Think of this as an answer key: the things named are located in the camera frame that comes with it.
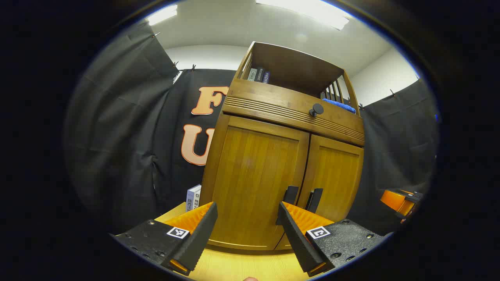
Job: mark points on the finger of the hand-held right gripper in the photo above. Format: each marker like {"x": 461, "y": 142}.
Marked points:
{"x": 392, "y": 200}

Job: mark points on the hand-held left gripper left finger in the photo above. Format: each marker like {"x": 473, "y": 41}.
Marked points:
{"x": 199, "y": 242}

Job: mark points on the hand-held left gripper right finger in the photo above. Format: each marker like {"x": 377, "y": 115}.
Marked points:
{"x": 295, "y": 242}

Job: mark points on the wooden cabinet door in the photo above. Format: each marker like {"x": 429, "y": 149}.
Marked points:
{"x": 336, "y": 175}
{"x": 254, "y": 175}

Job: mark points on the wooden double-door shoe cabinet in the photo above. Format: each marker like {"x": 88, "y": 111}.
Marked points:
{"x": 289, "y": 64}

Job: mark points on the white and blue book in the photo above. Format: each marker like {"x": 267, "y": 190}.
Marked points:
{"x": 194, "y": 198}

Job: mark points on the blue towel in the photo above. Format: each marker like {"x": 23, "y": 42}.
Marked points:
{"x": 339, "y": 105}

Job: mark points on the black backdrop cloth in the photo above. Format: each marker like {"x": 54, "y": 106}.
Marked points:
{"x": 117, "y": 136}

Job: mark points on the wooden drawer with black knob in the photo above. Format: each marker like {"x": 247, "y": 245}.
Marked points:
{"x": 273, "y": 99}

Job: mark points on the dark blue book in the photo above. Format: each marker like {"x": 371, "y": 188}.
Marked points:
{"x": 266, "y": 77}

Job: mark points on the grey book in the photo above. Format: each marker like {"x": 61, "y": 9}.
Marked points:
{"x": 252, "y": 75}

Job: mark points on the small ceiling light panel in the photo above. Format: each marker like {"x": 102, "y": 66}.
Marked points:
{"x": 162, "y": 15}

